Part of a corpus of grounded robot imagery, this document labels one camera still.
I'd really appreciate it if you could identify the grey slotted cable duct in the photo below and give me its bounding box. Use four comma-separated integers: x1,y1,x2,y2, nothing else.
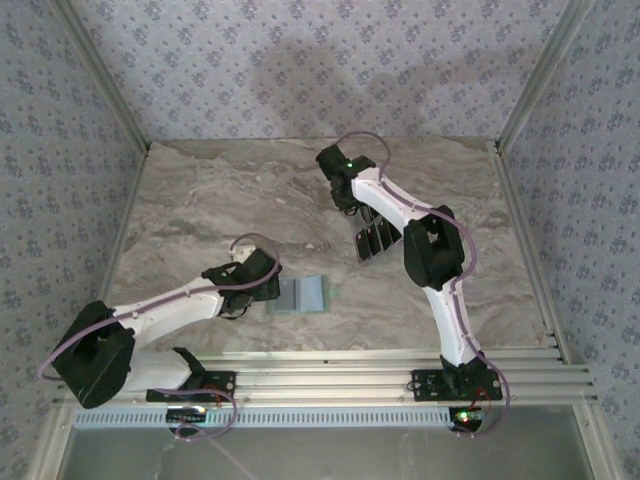
72,405,454,431

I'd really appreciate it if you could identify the aluminium frame post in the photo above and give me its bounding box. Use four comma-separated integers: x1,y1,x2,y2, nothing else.
498,0,597,151
49,0,152,154

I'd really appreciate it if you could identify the right aluminium table edge rail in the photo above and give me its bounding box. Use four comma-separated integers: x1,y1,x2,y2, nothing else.
488,141,572,365

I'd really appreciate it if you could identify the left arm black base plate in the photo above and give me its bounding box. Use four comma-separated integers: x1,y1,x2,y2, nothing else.
145,370,238,404

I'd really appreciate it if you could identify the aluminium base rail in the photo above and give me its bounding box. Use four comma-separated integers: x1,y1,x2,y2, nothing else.
54,349,600,407

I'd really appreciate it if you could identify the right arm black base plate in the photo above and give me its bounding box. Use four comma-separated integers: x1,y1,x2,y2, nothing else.
410,369,504,404

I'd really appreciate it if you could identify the pale green cloth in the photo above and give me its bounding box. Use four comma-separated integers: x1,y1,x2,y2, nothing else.
264,274,334,316

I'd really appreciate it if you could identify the left aluminium frame post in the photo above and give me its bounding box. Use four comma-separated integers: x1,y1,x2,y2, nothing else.
49,0,152,154

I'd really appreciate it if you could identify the right aluminium frame post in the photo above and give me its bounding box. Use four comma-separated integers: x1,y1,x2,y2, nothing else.
498,0,597,151

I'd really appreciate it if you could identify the black tiered card stand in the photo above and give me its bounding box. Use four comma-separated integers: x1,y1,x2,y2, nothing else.
352,204,404,267

